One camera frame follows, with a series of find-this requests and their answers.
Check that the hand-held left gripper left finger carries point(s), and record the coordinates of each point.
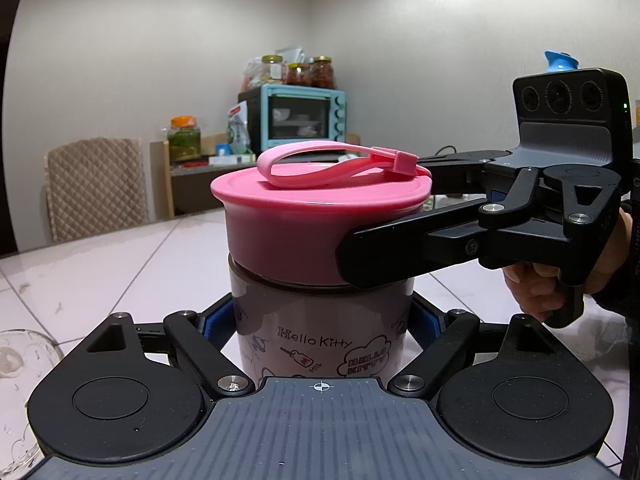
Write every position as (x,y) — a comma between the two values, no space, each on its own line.
(216,321)

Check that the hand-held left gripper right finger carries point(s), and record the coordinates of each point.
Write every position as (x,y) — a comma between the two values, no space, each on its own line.
(425,325)

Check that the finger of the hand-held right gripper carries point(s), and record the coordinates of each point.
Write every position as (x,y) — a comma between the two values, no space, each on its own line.
(460,175)
(390,255)

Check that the pink printed insulated bottle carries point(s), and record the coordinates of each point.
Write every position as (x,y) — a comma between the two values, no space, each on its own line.
(320,320)

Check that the person's right hand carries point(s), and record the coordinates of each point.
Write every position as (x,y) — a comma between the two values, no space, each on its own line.
(525,285)

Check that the blue thermos flask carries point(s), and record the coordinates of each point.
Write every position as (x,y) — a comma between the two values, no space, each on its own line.
(561,62)

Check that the wooden shelf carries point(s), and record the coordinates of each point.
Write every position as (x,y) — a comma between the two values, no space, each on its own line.
(192,185)

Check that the small white and blue box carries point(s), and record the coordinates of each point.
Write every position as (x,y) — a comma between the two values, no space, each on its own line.
(230,159)

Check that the teal toaster oven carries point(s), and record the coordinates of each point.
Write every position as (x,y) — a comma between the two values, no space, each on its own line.
(295,117)

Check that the tall red pickle jar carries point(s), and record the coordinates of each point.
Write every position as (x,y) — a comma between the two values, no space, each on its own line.
(322,73)

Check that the quilted chair back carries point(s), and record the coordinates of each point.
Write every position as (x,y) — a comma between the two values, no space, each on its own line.
(97,190)

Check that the green jar with orange lid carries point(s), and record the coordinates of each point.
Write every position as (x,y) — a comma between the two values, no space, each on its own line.
(184,141)

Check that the small red pickle jar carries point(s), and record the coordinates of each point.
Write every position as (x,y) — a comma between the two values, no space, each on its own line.
(298,75)

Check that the green and white packet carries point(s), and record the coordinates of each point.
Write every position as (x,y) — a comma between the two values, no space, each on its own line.
(238,130)

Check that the glass jar with yellow lid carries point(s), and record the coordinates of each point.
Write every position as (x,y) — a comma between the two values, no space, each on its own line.
(271,71)

